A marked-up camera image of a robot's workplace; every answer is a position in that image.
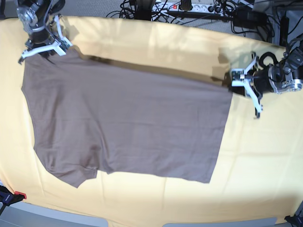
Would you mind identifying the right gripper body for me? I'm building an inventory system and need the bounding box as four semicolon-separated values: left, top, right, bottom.
25;29;62;57

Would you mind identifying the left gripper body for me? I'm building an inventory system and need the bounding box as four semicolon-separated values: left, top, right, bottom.
248;68;276;97

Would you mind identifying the brown T-shirt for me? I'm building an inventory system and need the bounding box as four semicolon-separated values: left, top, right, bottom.
21;49;232;187

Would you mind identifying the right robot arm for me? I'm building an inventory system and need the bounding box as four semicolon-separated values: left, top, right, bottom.
17;0;65;52

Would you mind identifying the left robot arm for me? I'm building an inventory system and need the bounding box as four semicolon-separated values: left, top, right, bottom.
245;35;303;96

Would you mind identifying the black power adapter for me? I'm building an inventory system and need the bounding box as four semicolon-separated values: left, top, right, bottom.
232;9;268;29

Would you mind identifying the yellow tablecloth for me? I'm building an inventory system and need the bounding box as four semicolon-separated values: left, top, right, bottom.
0;16;303;227

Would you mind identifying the white power strip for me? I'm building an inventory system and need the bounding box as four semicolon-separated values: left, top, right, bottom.
151;2;232;17

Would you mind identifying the red black clamp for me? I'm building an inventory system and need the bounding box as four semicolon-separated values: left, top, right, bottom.
0;185;27;214

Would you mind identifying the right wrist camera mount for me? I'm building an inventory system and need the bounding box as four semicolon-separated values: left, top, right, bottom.
18;14;73;64

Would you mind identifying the black cable bundle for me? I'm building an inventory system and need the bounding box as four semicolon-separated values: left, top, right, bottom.
105;0;280;45

